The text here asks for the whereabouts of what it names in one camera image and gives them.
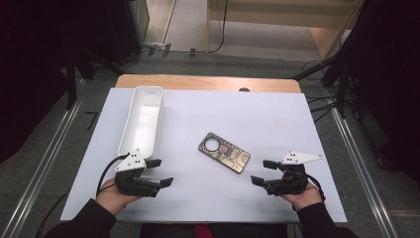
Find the right hand-held gripper cable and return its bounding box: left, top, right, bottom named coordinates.
left=305, top=173, right=327, bottom=212

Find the left hand-held gripper cable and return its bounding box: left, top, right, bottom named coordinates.
left=95, top=153, right=131, bottom=197

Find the metal rail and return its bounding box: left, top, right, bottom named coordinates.
left=328, top=105, right=401, bottom=238
left=0, top=78, right=88, bottom=238

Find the thin black hanging cable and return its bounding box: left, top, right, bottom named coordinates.
left=209, top=0, right=230, bottom=55

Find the wooden table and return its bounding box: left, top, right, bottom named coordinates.
left=115, top=73, right=302, bottom=94

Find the person's left hand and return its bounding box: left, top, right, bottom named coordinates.
left=95, top=177, right=143, bottom=216

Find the person's dark and red clothing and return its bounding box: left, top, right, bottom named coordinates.
left=140, top=222, right=295, bottom=238

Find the bundle of black cables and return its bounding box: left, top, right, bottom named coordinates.
left=305, top=93, right=340, bottom=124

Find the hand-held gripper cable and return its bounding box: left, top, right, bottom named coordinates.
left=95, top=153, right=131, bottom=197
left=305, top=173, right=327, bottom=212

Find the black stand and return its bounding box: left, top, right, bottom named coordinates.
left=63, top=46, right=79, bottom=112
left=336, top=58, right=351, bottom=119

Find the white table board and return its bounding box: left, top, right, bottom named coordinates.
left=59, top=87, right=348, bottom=223

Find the dark curtain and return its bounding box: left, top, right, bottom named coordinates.
left=0, top=0, right=112, bottom=165
left=340, top=0, right=420, bottom=182

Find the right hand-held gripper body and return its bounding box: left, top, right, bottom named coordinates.
left=262, top=151, right=325, bottom=196

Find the person's right hand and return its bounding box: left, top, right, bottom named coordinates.
left=280, top=180, right=324, bottom=211

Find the black cabinet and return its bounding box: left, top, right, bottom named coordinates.
left=105, top=0, right=151, bottom=65

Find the light wooden shelf unit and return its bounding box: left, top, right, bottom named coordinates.
left=206, top=0, right=365, bottom=61

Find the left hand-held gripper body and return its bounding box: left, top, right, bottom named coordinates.
left=114, top=148, right=162, bottom=198

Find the patterned dark phone case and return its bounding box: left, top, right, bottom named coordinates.
left=197, top=132, right=252, bottom=175

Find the white plastic bin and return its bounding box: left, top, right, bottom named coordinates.
left=117, top=85, right=165, bottom=162

